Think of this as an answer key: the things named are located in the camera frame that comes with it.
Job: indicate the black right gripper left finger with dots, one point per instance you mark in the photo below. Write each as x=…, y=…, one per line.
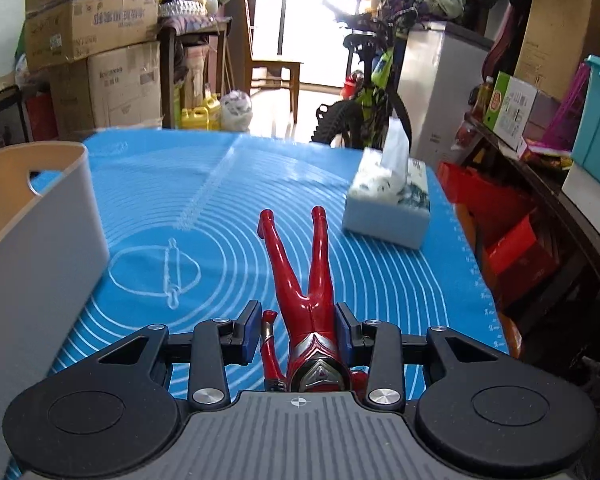
x=121, y=407

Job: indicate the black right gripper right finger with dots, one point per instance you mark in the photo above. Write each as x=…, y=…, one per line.
x=469, y=406

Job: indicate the beige plastic storage bin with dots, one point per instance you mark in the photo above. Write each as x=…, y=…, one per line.
x=52, y=254

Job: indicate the red hero action figure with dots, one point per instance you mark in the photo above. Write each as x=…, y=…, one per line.
x=314, y=361

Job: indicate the blue silicone baking mat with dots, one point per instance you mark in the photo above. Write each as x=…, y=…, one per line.
x=180, y=213

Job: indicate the white blue tissue box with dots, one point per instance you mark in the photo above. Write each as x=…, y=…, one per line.
x=388, y=198

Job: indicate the yellow oil jug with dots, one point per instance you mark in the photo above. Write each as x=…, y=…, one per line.
x=206, y=116

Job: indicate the green white product box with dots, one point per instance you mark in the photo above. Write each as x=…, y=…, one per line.
x=509, y=109

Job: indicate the black metal shelf rack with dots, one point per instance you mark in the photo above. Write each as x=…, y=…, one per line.
x=14, y=128

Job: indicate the large wrapped cardboard box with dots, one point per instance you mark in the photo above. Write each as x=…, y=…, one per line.
x=117, y=88

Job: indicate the white plastic bag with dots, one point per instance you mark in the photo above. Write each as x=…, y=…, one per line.
x=236, y=111

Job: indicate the green black bicycle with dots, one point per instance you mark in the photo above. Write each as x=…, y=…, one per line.
x=362, y=120

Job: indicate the white freezer cabinet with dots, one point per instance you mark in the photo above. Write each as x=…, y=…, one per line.
x=441, y=66

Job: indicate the wooden chair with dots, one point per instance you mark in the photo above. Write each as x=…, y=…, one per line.
x=270, y=71

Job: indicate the tall brown cardboard box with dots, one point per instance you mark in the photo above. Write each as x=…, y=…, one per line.
x=553, y=44

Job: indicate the open top cardboard box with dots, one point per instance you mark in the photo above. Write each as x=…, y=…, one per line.
x=63, y=31

